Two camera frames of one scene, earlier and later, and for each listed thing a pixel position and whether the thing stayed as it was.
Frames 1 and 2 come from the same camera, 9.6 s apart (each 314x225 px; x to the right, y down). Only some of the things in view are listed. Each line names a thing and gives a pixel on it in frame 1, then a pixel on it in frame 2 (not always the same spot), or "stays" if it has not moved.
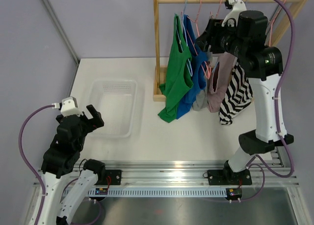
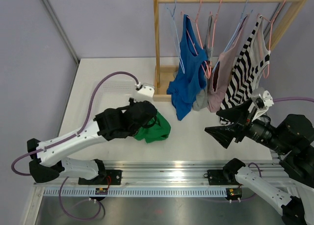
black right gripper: x=214 y=31 to x=224 y=134
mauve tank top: x=222 y=66 stays
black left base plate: x=116 y=176 stays
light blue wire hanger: x=188 y=61 to x=176 y=34
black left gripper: x=94 y=122 to x=132 y=102
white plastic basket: x=116 y=100 stays
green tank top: x=180 y=81 to x=160 y=131
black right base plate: x=224 y=177 stays
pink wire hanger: x=273 y=19 stays
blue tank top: x=198 y=58 stays
